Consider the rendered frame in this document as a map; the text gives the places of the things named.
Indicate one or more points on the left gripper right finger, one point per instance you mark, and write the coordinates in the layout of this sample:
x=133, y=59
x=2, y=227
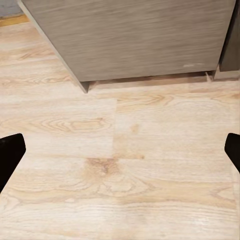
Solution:
x=232, y=149

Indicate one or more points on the fixed window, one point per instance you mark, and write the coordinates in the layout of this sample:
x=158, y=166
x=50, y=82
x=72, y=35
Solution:
x=11, y=13

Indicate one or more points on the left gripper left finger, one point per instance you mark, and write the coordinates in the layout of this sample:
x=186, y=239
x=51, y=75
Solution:
x=12, y=149

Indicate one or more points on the dishwasher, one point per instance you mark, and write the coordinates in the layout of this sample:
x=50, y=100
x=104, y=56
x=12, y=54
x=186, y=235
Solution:
x=113, y=39

